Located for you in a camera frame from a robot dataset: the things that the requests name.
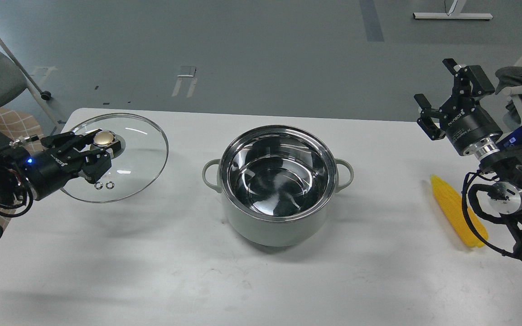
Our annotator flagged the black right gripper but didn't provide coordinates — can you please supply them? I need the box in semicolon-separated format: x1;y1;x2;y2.
414;58;502;156

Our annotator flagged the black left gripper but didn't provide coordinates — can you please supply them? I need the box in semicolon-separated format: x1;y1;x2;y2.
19;129;122;201

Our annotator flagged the glass pot lid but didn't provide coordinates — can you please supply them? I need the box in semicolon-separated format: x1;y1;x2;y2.
62;113;169;203

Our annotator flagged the yellow toy corn cob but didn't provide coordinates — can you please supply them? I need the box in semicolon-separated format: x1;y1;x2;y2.
430;175;485;248

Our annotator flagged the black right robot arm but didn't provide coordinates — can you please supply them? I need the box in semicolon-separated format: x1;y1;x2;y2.
414;58;522;261

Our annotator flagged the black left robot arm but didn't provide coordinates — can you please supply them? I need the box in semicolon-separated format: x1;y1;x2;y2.
0;129;125;238

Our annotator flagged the grey-green steel cooking pot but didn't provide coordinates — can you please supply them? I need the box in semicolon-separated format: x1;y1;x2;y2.
201;125;354;247

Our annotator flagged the white desk leg base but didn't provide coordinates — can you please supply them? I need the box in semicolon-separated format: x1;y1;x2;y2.
412;0;493;21

